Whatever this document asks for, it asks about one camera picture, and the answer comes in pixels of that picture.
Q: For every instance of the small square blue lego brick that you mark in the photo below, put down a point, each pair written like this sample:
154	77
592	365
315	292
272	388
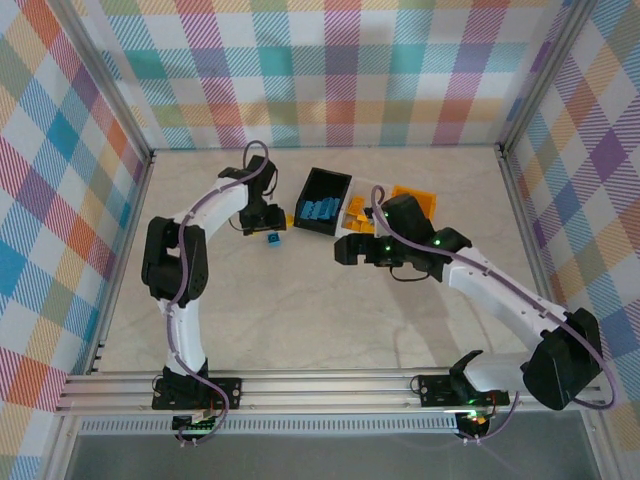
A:
273	239

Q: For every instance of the black plastic container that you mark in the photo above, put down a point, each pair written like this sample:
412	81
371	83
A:
320	182

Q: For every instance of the yellow plastic container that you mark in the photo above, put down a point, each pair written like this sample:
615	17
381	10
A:
422	197

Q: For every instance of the white plastic container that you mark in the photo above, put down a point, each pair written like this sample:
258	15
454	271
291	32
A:
370	189

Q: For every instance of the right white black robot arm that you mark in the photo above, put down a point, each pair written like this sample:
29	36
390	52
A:
500	295

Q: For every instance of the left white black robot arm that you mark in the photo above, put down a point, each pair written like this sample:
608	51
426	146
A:
185	335

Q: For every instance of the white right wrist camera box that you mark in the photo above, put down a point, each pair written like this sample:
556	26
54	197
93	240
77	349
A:
378	225

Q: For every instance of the aluminium side rail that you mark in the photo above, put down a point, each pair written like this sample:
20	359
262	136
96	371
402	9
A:
534	250
125	250

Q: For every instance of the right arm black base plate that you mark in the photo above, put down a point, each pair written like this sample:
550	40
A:
435	390

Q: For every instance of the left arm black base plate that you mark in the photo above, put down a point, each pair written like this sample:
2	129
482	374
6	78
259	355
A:
227	392

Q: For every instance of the long aluminium base rail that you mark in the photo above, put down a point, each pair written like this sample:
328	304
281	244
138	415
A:
325	395

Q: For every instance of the aluminium corner post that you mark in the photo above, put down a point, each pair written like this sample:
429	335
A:
110	85
540	75

